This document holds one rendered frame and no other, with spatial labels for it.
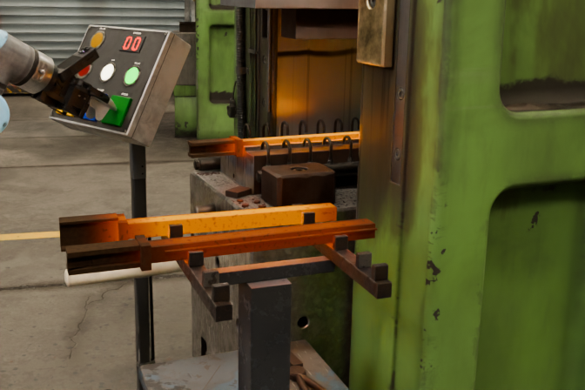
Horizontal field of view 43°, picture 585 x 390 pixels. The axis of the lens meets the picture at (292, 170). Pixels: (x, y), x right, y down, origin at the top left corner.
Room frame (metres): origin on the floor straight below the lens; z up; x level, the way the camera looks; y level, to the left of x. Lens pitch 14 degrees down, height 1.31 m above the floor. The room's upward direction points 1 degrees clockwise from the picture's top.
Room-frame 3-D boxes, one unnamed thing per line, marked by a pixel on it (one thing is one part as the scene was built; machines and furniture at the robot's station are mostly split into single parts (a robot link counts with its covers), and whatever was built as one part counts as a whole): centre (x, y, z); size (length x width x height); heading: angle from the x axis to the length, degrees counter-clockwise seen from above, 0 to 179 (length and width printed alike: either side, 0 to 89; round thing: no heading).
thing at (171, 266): (1.78, 0.34, 0.62); 0.44 x 0.05 x 0.05; 114
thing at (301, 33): (1.58, -0.12, 1.24); 0.30 x 0.07 x 0.06; 114
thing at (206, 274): (0.88, -0.01, 0.96); 0.23 x 0.06 x 0.02; 111
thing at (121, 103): (1.82, 0.43, 1.01); 0.07 x 0.05 x 0.07; 49
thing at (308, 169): (1.36, -0.01, 0.95); 0.12 x 0.08 x 0.06; 114
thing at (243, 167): (1.59, -0.08, 0.96); 0.42 x 0.20 x 0.09; 114
